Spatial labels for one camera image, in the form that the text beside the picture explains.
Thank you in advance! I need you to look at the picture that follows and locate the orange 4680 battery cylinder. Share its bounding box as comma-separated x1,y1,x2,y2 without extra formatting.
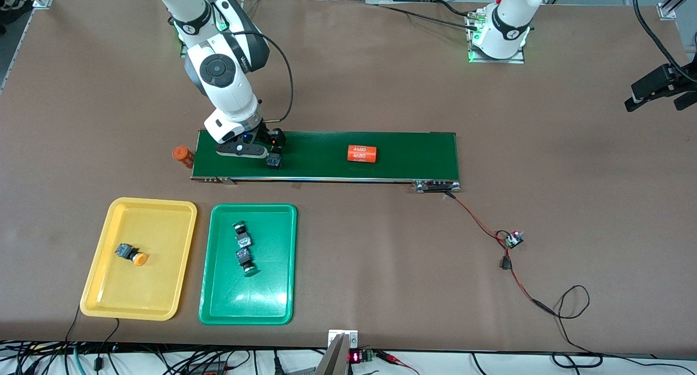
347,145,378,164
172,145,195,169

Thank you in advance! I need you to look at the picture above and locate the black base power cable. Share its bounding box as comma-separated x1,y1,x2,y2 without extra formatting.
377,3,480,32

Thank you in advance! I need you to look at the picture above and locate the red black wire pair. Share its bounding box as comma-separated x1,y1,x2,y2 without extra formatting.
445,192,557,317

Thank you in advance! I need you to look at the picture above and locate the green mushroom push button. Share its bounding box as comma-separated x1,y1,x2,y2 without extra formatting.
233,221,254,250
235,247,260,278

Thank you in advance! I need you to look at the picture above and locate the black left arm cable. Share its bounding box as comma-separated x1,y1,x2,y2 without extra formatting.
632,0,697,76

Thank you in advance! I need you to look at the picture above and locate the black cable with plug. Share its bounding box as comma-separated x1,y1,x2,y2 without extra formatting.
94,318,121,371

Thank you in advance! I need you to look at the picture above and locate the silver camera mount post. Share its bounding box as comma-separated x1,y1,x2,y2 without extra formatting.
314,329,359,375

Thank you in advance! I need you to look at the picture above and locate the thin black looped cable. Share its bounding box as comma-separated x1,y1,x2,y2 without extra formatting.
551,284,605,369

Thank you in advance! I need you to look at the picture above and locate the green conveyor belt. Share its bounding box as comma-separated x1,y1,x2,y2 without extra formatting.
189,128,463,194

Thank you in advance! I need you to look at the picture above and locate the yellow plastic tray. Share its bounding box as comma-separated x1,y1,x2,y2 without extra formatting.
80,197,198,321

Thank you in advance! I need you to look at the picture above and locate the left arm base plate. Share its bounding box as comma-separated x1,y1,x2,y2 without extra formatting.
467,9,527,64

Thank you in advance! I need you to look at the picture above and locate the green plastic tray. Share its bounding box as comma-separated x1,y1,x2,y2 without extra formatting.
198,203,298,325

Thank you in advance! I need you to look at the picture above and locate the red clip lead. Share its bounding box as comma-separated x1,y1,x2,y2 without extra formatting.
375,351,421,375

